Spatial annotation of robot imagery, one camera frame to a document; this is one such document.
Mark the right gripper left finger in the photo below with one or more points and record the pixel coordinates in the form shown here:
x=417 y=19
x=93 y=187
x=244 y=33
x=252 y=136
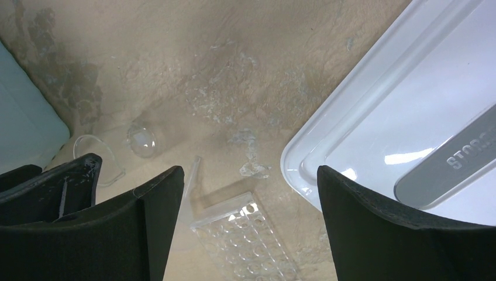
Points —
x=127 y=237

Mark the clear glass funnel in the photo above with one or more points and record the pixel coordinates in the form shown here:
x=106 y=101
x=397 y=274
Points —
x=186 y=213

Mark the clear well plate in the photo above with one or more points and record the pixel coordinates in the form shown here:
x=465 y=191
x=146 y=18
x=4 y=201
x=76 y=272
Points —
x=240 y=240

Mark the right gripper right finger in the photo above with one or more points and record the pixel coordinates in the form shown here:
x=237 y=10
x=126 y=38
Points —
x=373 y=237

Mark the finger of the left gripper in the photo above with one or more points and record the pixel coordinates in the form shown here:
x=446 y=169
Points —
x=29 y=195

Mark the white tub lid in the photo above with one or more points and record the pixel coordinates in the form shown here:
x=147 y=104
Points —
x=415 y=118

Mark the teal plastic tub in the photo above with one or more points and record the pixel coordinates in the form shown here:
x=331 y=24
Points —
x=31 y=131

